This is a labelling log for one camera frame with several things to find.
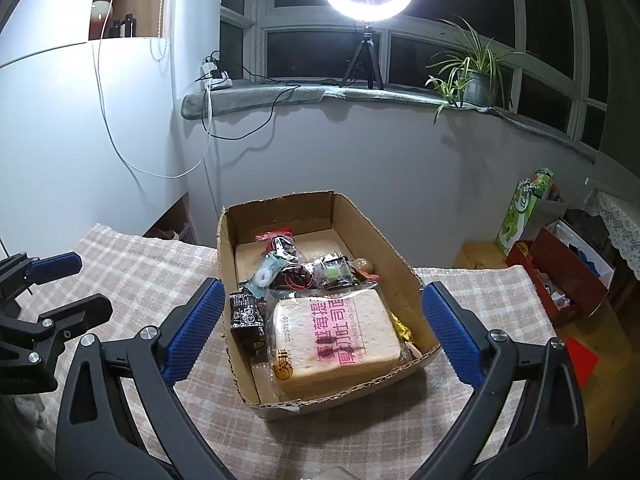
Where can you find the red box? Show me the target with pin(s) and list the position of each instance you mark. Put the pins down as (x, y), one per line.
(570, 277)

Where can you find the green tissue pack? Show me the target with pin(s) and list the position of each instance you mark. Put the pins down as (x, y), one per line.
(527, 194)

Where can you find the potted spider plant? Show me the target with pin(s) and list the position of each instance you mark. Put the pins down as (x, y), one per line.
(472, 75)

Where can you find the white lace cloth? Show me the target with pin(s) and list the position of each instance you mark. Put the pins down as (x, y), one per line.
(621, 219)

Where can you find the red clear snack bag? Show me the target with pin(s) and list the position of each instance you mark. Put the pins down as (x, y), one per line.
(279, 243)
(305, 275)

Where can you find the small black snack packet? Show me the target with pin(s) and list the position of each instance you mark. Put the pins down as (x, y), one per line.
(247, 324)

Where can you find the white power strip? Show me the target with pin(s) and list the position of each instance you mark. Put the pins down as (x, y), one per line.
(212, 77)

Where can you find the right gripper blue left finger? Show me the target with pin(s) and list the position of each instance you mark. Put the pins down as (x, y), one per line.
(184, 333)

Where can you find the clear green candy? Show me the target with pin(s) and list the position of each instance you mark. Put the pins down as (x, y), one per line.
(335, 272)

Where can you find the brown cardboard box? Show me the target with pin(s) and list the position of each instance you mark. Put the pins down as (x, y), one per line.
(325, 224)

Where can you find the white cabinet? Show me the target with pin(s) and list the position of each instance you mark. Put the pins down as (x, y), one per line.
(91, 130)

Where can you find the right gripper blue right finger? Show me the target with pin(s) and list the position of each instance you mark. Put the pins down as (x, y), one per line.
(460, 333)

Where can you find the brown chocolate ball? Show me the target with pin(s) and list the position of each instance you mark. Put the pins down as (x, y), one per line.
(363, 265)

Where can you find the yellow candy packet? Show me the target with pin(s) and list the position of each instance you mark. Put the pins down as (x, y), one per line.
(402, 331)

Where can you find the green mint candy packet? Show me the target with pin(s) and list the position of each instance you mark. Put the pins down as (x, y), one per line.
(264, 275)

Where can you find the packaged toast bread loaf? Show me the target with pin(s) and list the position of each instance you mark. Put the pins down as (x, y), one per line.
(321, 343)

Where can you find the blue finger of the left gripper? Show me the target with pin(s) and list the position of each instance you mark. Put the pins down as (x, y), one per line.
(42, 271)
(70, 321)

